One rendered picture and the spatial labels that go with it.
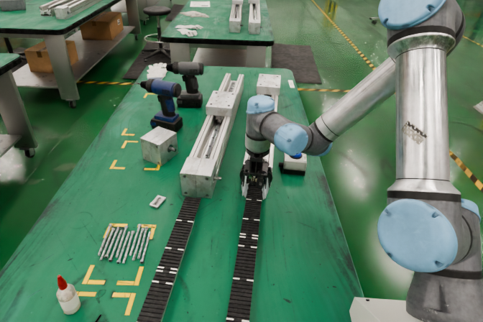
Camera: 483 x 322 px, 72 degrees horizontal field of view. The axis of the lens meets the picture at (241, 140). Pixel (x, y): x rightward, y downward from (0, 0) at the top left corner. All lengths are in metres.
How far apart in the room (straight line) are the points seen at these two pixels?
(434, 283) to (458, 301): 0.04
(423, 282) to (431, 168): 0.25
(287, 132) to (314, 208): 0.38
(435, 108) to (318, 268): 0.52
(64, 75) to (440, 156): 3.19
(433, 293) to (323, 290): 0.27
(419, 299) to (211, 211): 0.60
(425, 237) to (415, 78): 0.27
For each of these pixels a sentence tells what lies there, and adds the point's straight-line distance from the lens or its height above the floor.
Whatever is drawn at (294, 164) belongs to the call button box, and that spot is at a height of 0.83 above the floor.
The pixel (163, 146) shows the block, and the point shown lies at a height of 0.85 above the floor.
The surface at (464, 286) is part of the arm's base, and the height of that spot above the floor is 1.00.
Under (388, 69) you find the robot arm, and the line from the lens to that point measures 0.86.
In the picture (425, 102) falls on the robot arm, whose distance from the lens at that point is 0.67.
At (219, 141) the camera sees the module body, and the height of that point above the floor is 0.86.
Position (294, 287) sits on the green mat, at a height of 0.78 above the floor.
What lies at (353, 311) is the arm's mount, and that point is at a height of 0.81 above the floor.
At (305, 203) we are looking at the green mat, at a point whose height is 0.78.
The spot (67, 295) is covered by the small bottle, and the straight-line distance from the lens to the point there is 0.89.
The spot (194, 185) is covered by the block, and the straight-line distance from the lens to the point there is 1.09.
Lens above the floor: 1.54
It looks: 33 degrees down
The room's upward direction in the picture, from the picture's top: 2 degrees clockwise
